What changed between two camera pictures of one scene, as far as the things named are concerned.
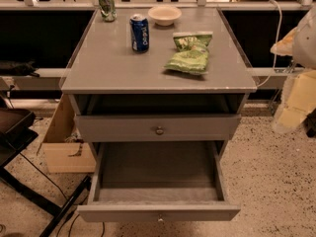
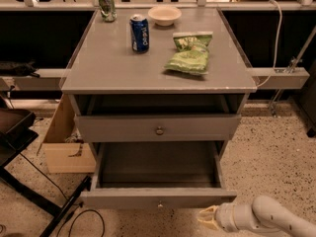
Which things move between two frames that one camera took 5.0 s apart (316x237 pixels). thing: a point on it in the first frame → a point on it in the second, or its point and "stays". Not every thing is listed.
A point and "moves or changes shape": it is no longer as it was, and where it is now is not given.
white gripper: [306, 44] → [225, 215]
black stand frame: [17, 133] stays
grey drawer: [159, 181] moves or changes shape
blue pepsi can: [139, 33] stays
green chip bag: [193, 52] stays
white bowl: [164, 15] stays
